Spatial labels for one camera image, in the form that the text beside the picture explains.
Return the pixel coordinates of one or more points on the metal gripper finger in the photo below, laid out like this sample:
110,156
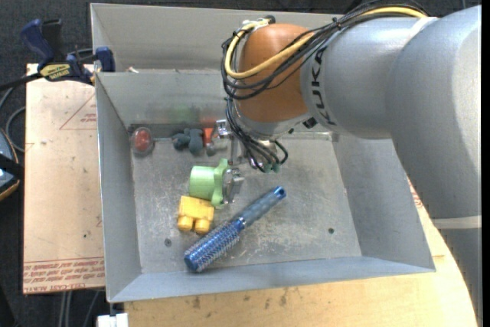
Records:
232,184
222,129

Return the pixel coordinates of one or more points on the small orange block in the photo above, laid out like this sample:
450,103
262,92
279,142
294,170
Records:
208,136

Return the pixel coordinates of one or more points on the light green plastic cup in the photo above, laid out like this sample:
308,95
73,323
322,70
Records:
203,180

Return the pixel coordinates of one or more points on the dark green toy animal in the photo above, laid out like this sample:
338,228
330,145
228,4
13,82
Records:
191,139

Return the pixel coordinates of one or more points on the yellow toy block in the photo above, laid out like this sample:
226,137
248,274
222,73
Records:
193,212

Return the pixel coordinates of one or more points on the blue hairbrush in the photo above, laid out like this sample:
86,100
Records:
220,239

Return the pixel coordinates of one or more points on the grey metal bin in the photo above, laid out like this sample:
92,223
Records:
291,203

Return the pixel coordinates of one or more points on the red ball in clear cup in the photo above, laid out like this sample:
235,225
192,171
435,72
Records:
142,141

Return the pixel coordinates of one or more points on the brown cardboard board, red print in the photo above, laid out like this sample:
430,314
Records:
61,172

